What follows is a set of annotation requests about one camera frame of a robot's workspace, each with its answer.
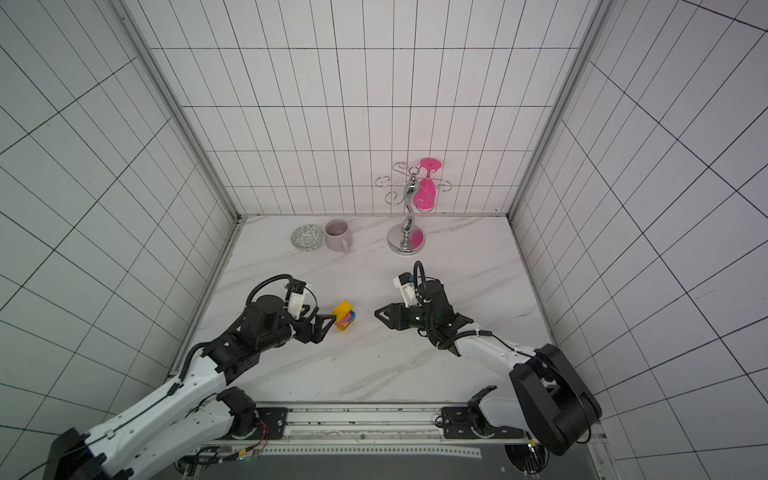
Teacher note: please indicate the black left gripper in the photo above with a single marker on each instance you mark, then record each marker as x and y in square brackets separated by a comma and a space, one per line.
[318, 332]

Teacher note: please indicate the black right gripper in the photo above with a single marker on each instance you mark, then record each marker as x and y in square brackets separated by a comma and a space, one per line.
[405, 315]

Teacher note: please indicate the pink lego brick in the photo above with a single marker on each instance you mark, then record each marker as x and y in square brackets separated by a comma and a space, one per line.
[344, 320]

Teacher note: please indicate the yellow curved lego brick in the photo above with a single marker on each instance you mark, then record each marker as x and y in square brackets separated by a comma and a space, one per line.
[342, 309]

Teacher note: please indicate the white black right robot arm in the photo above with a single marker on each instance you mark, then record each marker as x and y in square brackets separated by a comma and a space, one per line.
[550, 400]

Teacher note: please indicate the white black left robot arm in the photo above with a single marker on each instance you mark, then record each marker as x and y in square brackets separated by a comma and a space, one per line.
[199, 405]

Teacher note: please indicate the chrome cup holder stand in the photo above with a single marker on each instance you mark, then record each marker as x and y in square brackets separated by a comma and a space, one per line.
[407, 238]

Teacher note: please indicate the green patterned small bowl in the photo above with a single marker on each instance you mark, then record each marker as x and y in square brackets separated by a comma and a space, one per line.
[307, 237]

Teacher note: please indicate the pale pink ribbed mug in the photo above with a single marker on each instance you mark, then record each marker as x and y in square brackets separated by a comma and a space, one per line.
[338, 236]

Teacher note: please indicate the pink plastic goblet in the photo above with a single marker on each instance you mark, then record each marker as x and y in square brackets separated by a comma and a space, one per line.
[425, 198]

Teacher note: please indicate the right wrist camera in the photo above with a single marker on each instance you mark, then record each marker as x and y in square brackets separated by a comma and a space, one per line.
[404, 283]

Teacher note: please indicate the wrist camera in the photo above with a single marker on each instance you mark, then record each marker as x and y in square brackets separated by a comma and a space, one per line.
[404, 283]
[296, 294]

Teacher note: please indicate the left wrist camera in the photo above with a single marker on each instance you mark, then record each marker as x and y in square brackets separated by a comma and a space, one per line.
[296, 294]

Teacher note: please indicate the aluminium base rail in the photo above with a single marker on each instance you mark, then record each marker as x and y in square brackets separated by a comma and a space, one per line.
[378, 429]

